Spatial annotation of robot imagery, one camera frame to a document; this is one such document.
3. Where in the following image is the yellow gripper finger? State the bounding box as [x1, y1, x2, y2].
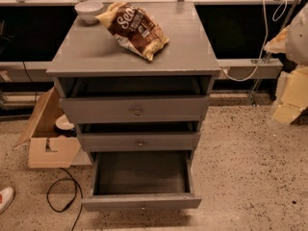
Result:
[264, 26, 290, 54]
[271, 64, 308, 124]

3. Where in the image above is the grey bottom drawer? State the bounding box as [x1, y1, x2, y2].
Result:
[82, 151, 201, 212]

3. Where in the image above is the grey drawer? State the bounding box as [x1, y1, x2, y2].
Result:
[82, 151, 201, 212]
[57, 76, 211, 124]
[78, 121, 200, 152]

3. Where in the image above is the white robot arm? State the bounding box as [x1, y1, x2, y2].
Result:
[265, 5, 308, 124]

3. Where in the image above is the grey middle drawer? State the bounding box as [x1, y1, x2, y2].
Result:
[78, 121, 200, 152]

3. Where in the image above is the grey drawer cabinet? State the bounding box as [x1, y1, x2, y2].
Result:
[47, 2, 219, 154]

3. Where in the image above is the grey top drawer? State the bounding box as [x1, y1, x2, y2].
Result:
[57, 76, 211, 124]

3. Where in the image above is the metal diagonal pole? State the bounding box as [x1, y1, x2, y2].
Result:
[247, 0, 308, 107]

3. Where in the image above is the brown yellow snack bag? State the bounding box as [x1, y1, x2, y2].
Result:
[96, 1, 169, 61]

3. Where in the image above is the white ceramic bowl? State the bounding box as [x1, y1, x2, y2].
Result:
[74, 0, 104, 24]

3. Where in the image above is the white bowl in box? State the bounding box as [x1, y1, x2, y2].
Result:
[55, 115, 74, 131]

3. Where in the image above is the open cardboard box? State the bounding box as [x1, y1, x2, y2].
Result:
[16, 88, 81, 168]

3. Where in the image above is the white red shoe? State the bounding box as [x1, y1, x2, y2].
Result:
[0, 187, 14, 214]

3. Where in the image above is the white hanging cable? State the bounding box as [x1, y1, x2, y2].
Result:
[220, 0, 289, 83]

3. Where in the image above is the black floor cable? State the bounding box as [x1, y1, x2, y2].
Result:
[46, 167, 84, 231]

